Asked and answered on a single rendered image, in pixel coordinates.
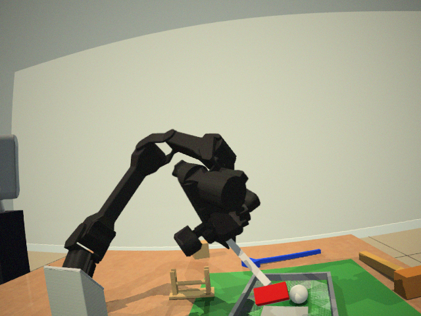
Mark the tan cube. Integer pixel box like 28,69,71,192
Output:
192,240,210,259

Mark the white golf ball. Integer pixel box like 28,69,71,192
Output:
289,285,309,303

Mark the green putting mat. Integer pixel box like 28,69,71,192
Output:
188,259,421,316

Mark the red putter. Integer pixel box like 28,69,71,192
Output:
226,239,290,307

